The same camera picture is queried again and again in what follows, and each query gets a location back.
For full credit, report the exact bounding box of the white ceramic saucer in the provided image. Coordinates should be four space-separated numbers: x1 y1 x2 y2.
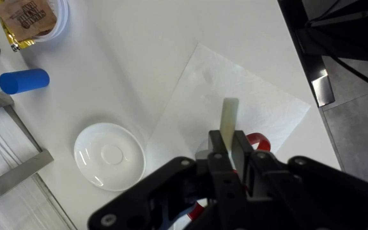
73 121 148 192

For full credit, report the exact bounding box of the yellow foil sachet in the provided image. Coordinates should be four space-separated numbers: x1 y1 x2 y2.
0 0 39 53

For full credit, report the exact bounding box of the white paper napkin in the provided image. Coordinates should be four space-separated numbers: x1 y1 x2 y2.
144 42 312 171

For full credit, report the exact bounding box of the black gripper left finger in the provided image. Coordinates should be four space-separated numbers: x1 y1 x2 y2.
87 129 254 230

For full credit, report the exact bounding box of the white plastic spoon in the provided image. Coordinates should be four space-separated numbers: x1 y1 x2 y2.
219 97 241 167

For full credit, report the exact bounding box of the grey metal frame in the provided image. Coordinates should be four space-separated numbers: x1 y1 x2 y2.
0 92 56 209

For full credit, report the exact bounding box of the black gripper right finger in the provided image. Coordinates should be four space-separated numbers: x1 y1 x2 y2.
233 130 368 230

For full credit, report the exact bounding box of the blue plastic cylinder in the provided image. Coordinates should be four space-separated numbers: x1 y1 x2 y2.
0 67 52 95

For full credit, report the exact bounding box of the brown paper sachet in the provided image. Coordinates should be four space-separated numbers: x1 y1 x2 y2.
0 0 59 42

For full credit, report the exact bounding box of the black stand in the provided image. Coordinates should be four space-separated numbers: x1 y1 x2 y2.
303 0 368 62

